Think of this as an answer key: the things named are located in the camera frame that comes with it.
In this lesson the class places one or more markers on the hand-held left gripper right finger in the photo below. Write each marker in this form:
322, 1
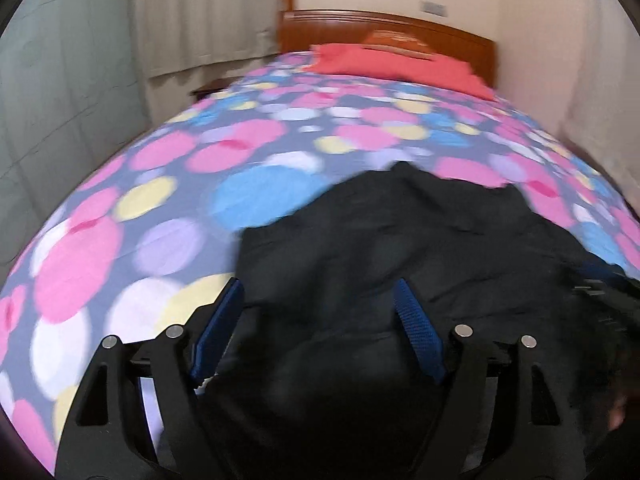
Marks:
417, 327

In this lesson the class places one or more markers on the black puffer jacket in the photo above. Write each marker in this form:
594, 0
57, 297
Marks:
380, 260

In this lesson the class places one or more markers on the wall switch plate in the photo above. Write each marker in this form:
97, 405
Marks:
433, 8

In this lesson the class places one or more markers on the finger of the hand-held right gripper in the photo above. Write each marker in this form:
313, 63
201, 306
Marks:
597, 274

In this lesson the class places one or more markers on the white curtain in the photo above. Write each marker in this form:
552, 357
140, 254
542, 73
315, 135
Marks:
200, 15

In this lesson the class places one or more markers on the wooden headboard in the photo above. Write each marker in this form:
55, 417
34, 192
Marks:
450, 42

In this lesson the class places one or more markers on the polka dot bed blanket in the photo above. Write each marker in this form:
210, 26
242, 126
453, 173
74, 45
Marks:
165, 200

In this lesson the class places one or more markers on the red pillow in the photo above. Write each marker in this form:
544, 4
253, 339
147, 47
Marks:
390, 67

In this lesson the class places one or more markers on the dark wooden nightstand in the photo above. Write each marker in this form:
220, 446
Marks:
207, 89

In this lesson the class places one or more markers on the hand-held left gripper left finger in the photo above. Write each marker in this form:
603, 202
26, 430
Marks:
220, 327

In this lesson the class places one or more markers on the frosted glass wardrobe doors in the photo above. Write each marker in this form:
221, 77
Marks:
65, 90

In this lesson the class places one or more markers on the orange embroidered cushion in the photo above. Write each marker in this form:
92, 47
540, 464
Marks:
397, 38

